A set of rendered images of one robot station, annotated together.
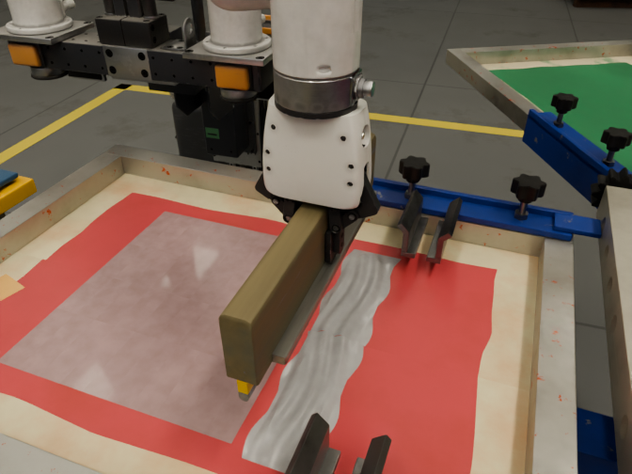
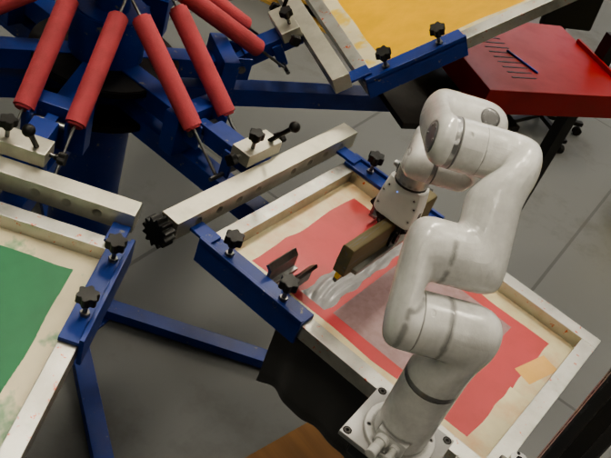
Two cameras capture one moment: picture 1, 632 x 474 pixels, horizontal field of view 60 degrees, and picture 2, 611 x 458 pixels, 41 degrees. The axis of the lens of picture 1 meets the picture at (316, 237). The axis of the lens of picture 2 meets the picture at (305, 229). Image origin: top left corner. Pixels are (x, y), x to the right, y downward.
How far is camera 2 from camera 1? 2.13 m
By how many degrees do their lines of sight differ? 106
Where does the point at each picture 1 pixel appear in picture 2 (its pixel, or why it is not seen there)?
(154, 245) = not seen: hidden behind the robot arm
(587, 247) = not seen: outside the picture
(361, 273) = (331, 288)
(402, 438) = (350, 226)
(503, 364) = (292, 225)
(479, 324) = (287, 243)
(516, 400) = (297, 215)
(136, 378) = (448, 292)
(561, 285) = (245, 222)
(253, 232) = (382, 351)
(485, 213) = (246, 266)
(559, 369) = (285, 200)
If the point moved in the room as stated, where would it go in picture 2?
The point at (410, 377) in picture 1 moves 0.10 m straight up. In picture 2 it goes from (335, 240) to (347, 210)
